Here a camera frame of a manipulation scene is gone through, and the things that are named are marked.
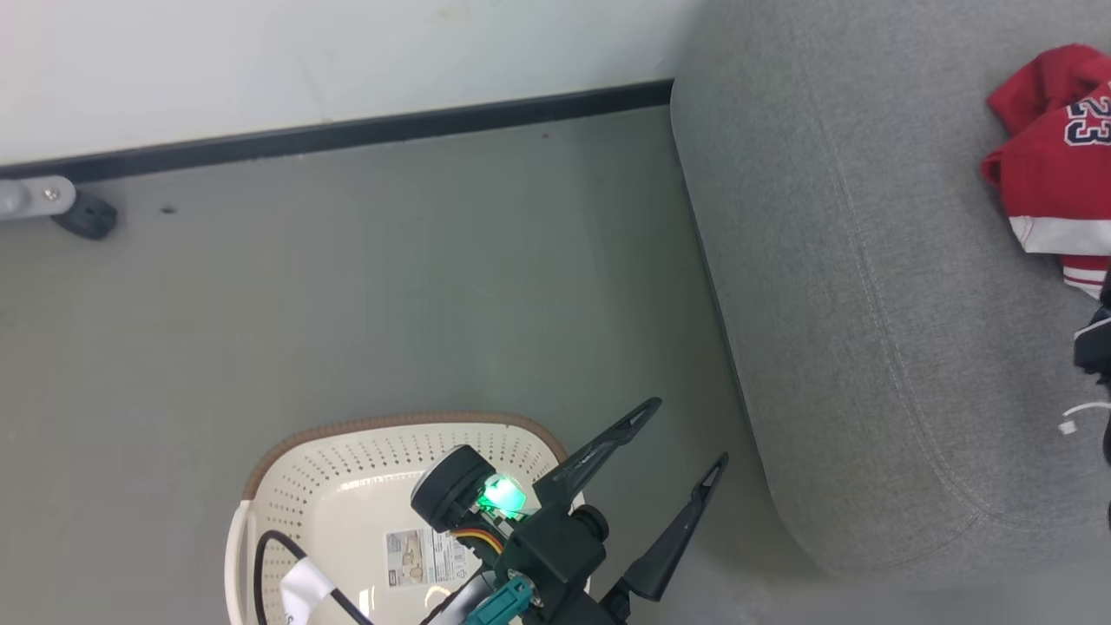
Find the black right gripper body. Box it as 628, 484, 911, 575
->
1073, 295, 1111, 380

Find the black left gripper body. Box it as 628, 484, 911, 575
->
411, 444, 546, 534

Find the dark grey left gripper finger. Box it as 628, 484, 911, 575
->
536, 397, 663, 515
620, 452, 731, 604

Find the red basketball jersey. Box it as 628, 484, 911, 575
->
980, 43, 1111, 228

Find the cream perforated laundry basket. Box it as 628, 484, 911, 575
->
223, 411, 593, 625

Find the paper label sticker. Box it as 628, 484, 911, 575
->
384, 526, 483, 590

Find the grey fabric sofa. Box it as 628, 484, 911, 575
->
669, 0, 1111, 593

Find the black rubber foot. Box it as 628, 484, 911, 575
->
51, 190, 120, 242

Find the thin white cable with plug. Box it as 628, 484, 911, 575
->
1058, 400, 1111, 436

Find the teal left camera cable connector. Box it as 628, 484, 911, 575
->
462, 576, 534, 625

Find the white paper cable tag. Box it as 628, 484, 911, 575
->
279, 557, 336, 625

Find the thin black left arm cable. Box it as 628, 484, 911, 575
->
253, 529, 376, 625

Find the grey wall conduit pipe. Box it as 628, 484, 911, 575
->
0, 175, 77, 221

